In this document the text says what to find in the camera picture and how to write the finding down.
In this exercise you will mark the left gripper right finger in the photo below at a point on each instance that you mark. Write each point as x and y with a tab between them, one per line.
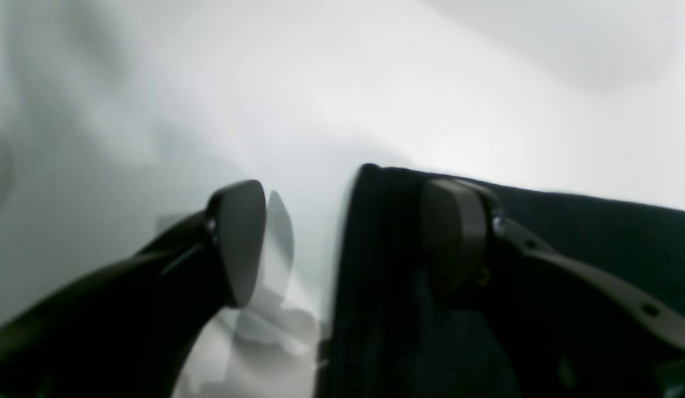
568	328

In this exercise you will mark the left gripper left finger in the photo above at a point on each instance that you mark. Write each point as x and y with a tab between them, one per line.
126	330

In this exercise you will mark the dark navy T-shirt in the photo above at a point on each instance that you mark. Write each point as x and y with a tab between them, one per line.
391	338

